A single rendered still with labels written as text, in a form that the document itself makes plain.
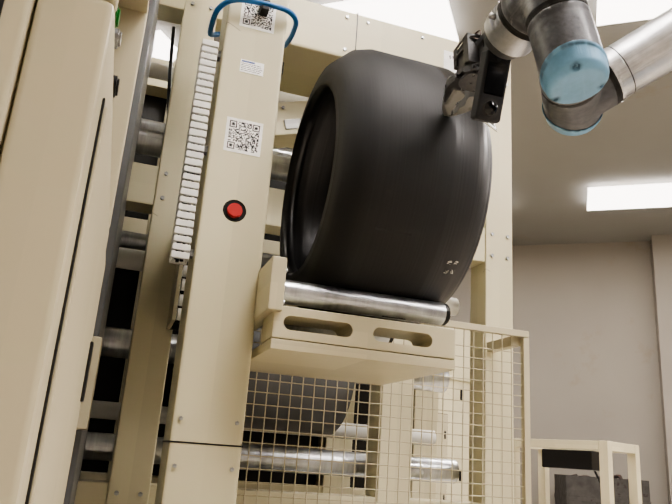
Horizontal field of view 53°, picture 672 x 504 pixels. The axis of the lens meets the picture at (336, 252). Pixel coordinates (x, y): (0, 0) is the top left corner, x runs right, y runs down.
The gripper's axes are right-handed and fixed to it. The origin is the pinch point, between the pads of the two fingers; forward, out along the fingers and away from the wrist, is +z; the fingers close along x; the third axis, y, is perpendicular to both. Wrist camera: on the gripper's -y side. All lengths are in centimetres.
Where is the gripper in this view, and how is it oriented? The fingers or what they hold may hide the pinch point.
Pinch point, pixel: (449, 114)
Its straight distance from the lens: 131.5
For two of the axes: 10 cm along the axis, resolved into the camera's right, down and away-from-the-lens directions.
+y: 0.3, -9.1, 4.0
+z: -3.2, 3.7, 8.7
